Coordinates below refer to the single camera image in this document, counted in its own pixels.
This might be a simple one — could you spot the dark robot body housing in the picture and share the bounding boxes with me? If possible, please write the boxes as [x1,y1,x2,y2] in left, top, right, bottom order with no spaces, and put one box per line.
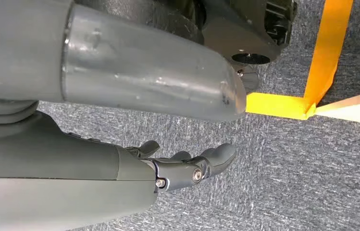
[74,0,298,95]

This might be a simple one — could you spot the orange floor tape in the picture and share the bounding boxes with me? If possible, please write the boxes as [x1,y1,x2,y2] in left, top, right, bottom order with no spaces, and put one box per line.
[246,0,355,121]

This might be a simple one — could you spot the pale wooden desk panel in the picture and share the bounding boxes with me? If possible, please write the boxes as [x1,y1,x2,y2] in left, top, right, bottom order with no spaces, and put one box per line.
[314,88,360,127]

